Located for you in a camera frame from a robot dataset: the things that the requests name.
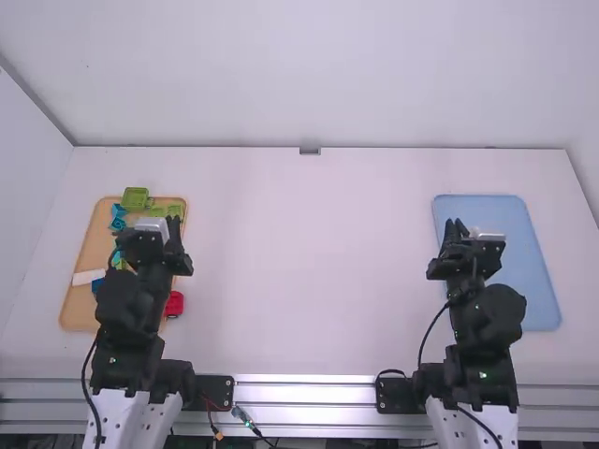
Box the red toy brick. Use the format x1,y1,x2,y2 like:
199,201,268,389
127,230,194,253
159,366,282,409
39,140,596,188
163,289,187,322

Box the white toy brick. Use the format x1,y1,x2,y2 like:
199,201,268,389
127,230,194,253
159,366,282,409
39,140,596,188
71,268,107,287

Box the black cable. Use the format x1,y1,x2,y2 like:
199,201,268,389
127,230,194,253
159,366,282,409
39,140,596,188
80,336,103,449
456,404,505,449
416,298,458,373

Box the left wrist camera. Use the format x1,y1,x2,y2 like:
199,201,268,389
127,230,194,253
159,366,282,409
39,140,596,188
134,215,170,243

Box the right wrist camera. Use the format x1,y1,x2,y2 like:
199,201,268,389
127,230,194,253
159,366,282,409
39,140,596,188
469,226,509,244

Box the blue mat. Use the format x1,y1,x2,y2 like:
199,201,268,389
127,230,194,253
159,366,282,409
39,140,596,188
431,194,562,332

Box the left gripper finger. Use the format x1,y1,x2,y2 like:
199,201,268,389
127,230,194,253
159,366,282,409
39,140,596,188
174,219,189,256
166,215,180,256

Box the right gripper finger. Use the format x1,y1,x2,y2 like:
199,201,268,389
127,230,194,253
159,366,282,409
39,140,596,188
455,217,471,252
441,217,458,257

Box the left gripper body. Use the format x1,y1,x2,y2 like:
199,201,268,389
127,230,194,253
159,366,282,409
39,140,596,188
114,228,196,278

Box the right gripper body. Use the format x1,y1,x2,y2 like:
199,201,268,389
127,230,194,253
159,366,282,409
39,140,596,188
425,239,508,282

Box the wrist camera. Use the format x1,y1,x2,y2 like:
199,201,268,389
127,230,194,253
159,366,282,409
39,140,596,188
469,226,509,244
134,215,170,243

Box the tan tray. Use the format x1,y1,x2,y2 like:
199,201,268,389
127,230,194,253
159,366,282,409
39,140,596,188
58,195,189,333

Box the silver rails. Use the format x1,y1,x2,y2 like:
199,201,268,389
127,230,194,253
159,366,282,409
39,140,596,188
0,372,599,443

